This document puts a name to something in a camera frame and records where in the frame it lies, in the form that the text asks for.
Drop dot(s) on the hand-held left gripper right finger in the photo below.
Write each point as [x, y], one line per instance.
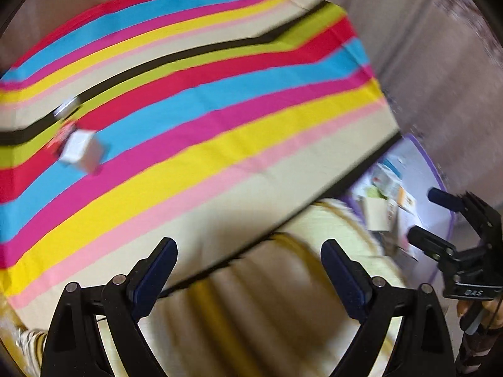
[346, 279]

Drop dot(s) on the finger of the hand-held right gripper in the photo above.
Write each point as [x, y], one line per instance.
[446, 200]
[430, 243]

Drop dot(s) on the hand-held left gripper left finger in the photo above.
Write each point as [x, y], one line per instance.
[157, 279]

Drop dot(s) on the purple rimmed bin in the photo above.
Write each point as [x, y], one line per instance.
[422, 243]

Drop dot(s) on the person's right forearm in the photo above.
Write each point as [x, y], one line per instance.
[477, 351]

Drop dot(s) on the person's right hand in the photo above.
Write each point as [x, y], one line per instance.
[493, 310]

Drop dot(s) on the orange and white box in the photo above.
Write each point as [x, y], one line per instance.
[404, 204]

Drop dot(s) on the white box with green top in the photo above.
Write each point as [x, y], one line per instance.
[376, 212]

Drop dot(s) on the yellow striped cushion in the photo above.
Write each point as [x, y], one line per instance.
[275, 286]

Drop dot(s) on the white box with fine print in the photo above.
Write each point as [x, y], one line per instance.
[81, 151]

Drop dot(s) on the colourful striped cloth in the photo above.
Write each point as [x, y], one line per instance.
[196, 125]

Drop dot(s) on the red and white box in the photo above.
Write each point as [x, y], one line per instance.
[59, 138]

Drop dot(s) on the small white roll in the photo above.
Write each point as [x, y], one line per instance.
[66, 107]

